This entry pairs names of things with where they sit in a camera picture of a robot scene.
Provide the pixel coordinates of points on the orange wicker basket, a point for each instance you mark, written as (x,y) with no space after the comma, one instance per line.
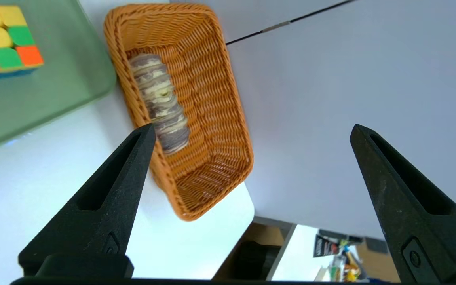
(212,99)

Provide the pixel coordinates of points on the wooden shelf cabinet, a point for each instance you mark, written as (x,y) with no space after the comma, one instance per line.
(382,265)

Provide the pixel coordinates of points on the green plastic tray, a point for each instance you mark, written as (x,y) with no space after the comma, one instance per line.
(54,87)

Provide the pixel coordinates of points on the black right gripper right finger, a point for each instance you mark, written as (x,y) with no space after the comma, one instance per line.
(410,206)

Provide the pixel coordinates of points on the brown striped bread roll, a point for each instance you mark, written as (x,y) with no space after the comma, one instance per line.
(160,99)

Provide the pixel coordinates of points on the multicolour puzzle cube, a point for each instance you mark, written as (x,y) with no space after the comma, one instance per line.
(2,43)

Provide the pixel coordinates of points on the black printed packet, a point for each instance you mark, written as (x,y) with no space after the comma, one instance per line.
(325,246)

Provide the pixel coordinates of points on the white side table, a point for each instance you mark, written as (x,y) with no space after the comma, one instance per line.
(299,253)

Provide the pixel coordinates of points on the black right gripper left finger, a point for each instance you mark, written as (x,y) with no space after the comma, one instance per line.
(93,221)

